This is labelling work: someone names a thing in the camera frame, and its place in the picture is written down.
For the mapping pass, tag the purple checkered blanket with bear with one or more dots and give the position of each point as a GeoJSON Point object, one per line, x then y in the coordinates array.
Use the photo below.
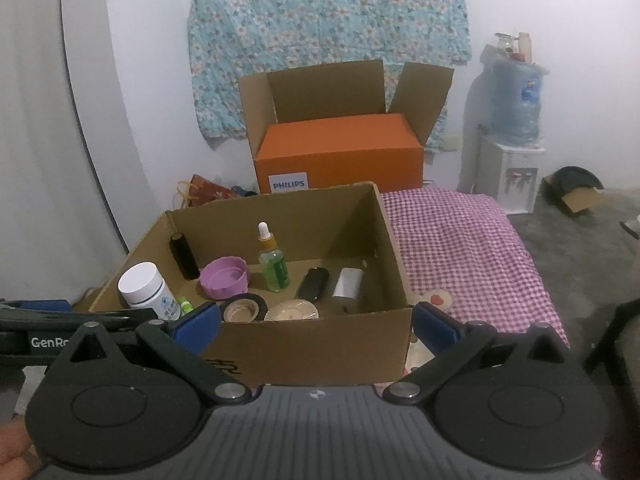
{"type": "Point", "coordinates": [450, 240]}

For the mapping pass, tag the flat cardboard piece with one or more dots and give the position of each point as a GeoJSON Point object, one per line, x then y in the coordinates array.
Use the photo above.
{"type": "Point", "coordinates": [580, 201]}

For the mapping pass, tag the white rectangular bottle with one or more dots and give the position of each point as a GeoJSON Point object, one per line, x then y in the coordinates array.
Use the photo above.
{"type": "Point", "coordinates": [347, 284]}

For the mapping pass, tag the small green tube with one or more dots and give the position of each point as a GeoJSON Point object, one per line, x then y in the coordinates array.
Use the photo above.
{"type": "Point", "coordinates": [186, 305]}

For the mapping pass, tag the white water dispenser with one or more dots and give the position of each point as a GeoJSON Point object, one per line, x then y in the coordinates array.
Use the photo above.
{"type": "Point", "coordinates": [515, 180]}

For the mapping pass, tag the green dropper bottle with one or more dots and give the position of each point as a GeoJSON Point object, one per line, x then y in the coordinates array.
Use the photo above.
{"type": "Point", "coordinates": [274, 270]}

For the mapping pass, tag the small blue object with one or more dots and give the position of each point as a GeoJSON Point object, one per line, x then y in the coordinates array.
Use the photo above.
{"type": "Point", "coordinates": [245, 191]}

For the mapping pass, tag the black curved object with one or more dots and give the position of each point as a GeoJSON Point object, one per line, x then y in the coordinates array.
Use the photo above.
{"type": "Point", "coordinates": [575, 176]}

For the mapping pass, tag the white wall socket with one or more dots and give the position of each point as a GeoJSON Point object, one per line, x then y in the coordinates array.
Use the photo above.
{"type": "Point", "coordinates": [452, 143]}

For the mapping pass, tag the orange box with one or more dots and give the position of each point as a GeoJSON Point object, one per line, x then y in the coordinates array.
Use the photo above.
{"type": "Point", "coordinates": [350, 155]}

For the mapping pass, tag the gold ribbed round lid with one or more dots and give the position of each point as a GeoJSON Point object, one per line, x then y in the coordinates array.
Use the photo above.
{"type": "Point", "coordinates": [292, 310]}

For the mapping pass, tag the blue water jug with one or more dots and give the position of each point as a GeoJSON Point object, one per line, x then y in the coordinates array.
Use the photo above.
{"type": "Point", "coordinates": [517, 105]}

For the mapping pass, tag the clear glass jar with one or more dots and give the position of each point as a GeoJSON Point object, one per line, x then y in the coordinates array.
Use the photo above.
{"type": "Point", "coordinates": [504, 44]}

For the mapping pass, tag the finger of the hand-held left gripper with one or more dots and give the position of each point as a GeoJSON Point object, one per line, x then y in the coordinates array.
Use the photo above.
{"type": "Point", "coordinates": [115, 317]}
{"type": "Point", "coordinates": [45, 305]}

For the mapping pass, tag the black oval case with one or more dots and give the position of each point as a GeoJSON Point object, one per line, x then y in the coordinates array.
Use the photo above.
{"type": "Point", "coordinates": [312, 285]}

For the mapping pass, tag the red paper bag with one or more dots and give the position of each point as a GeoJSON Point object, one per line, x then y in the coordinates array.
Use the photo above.
{"type": "Point", "coordinates": [205, 190]}

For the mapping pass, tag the purple round bowl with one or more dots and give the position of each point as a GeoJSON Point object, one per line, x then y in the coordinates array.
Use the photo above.
{"type": "Point", "coordinates": [220, 285]}

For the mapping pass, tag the white pill bottle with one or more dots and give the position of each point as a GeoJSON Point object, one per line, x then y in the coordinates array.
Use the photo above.
{"type": "Point", "coordinates": [145, 285]}

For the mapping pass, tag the black cylinder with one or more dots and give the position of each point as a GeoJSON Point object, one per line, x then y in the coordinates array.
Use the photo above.
{"type": "Point", "coordinates": [184, 257]}

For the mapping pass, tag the white flat object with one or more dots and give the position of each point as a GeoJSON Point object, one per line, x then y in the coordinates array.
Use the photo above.
{"type": "Point", "coordinates": [631, 229]}

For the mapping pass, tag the pink bottle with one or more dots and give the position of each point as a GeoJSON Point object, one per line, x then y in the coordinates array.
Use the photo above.
{"type": "Point", "coordinates": [524, 46]}

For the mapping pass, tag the person's left hand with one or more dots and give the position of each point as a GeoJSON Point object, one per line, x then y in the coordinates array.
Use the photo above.
{"type": "Point", "coordinates": [12, 452]}

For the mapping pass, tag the brown cardboard box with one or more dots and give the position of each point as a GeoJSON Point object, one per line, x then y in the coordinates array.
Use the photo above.
{"type": "Point", "coordinates": [310, 345]}

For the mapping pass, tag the large open cardboard box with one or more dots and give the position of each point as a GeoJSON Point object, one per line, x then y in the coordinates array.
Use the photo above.
{"type": "Point", "coordinates": [325, 90]}

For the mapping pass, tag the black tape roll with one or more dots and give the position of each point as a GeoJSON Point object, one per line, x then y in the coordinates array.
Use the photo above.
{"type": "Point", "coordinates": [256, 302]}

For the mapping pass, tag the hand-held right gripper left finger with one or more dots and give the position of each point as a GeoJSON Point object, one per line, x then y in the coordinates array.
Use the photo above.
{"type": "Point", "coordinates": [197, 325]}

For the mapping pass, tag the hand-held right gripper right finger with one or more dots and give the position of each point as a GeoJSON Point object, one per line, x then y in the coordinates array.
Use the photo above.
{"type": "Point", "coordinates": [432, 325]}

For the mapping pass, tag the black metal furniture leg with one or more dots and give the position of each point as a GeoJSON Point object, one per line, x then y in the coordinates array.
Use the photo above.
{"type": "Point", "coordinates": [617, 330]}

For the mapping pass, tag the blue floral cloth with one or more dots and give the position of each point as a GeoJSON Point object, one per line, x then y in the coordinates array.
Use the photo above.
{"type": "Point", "coordinates": [325, 10]}

